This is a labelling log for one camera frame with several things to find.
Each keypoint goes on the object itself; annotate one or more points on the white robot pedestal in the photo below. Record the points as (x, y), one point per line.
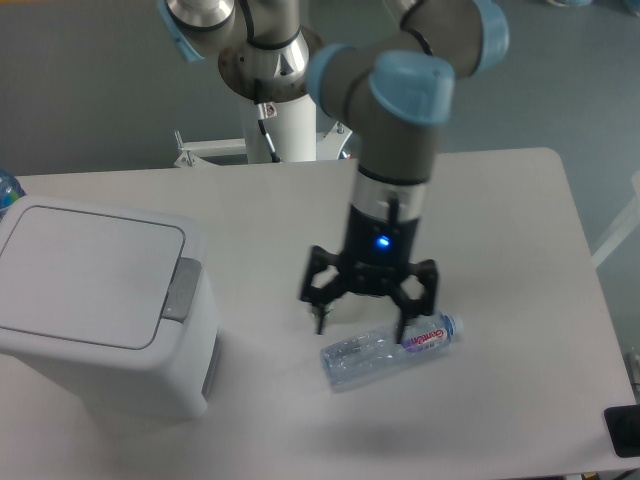
(278, 117)

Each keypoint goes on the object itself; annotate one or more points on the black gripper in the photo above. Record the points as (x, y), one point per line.
(375, 259)

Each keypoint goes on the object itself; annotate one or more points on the white frame at right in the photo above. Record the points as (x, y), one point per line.
(625, 223)

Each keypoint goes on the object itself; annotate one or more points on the blue bottle at left edge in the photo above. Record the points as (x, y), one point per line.
(11, 191)

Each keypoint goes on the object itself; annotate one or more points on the white trash can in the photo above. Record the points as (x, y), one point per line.
(113, 304)

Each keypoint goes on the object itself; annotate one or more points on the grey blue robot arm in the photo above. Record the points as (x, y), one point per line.
(395, 95)

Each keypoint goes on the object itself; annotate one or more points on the crumpled white wrapper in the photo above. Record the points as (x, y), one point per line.
(318, 312)

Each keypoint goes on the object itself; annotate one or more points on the black device at corner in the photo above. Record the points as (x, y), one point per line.
(623, 427)

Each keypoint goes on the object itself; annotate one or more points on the clear plastic water bottle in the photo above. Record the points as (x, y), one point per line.
(375, 354)

